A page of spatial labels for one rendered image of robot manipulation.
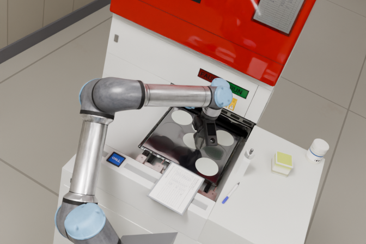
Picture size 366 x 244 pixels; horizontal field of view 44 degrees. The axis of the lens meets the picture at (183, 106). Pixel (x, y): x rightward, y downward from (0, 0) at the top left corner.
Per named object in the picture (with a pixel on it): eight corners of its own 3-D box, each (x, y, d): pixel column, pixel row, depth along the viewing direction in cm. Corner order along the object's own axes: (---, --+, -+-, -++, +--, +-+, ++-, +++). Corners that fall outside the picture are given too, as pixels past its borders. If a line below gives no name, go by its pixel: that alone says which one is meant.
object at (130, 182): (87, 160, 186) (91, 136, 178) (205, 223, 177) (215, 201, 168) (74, 174, 179) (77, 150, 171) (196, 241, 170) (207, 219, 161)
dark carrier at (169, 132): (175, 105, 216) (175, 104, 216) (239, 136, 211) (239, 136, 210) (142, 146, 190) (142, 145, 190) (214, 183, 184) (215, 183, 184)
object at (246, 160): (238, 164, 186) (249, 142, 178) (247, 169, 185) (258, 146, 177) (234, 174, 181) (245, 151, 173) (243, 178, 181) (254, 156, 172)
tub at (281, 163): (269, 160, 193) (275, 150, 189) (286, 165, 193) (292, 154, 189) (269, 172, 187) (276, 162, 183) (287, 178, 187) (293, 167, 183)
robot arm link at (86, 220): (93, 266, 130) (69, 230, 126) (77, 254, 141) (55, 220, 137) (125, 238, 135) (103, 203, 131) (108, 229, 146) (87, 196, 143)
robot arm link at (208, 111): (225, 109, 180) (207, 110, 177) (221, 117, 183) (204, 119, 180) (218, 97, 185) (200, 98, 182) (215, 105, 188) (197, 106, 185)
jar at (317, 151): (306, 150, 204) (315, 135, 198) (321, 157, 203) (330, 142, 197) (303, 159, 199) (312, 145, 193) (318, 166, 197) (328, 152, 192)
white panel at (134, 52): (104, 73, 233) (116, 6, 209) (246, 144, 220) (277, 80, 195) (101, 76, 231) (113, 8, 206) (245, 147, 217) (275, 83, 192)
